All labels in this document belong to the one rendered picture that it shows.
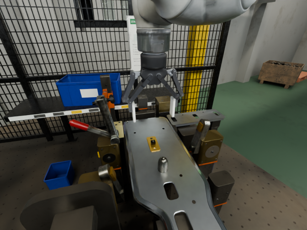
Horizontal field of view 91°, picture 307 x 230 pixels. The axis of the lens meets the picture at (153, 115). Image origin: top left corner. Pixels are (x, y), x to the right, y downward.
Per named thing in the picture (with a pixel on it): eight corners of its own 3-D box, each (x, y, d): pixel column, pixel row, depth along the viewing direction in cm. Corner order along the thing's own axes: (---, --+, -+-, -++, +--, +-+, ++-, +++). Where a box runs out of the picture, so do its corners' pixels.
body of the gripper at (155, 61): (140, 54, 38) (142, 89, 43) (172, 53, 40) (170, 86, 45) (136, 50, 45) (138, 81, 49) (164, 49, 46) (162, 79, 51)
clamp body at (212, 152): (213, 194, 73) (232, 137, 56) (191, 200, 71) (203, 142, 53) (206, 183, 79) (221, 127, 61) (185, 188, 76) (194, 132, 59)
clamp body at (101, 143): (127, 204, 69) (118, 144, 51) (104, 210, 67) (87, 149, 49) (125, 191, 75) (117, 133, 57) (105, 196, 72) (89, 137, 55)
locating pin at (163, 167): (168, 175, 49) (169, 160, 45) (159, 177, 48) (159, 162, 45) (165, 167, 51) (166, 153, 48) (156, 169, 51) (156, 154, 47)
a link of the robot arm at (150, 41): (176, 28, 37) (174, 54, 40) (165, 28, 44) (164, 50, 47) (139, 28, 35) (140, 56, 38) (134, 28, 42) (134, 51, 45)
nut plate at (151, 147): (160, 150, 56) (161, 147, 56) (150, 151, 56) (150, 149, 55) (155, 136, 63) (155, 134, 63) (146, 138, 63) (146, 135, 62)
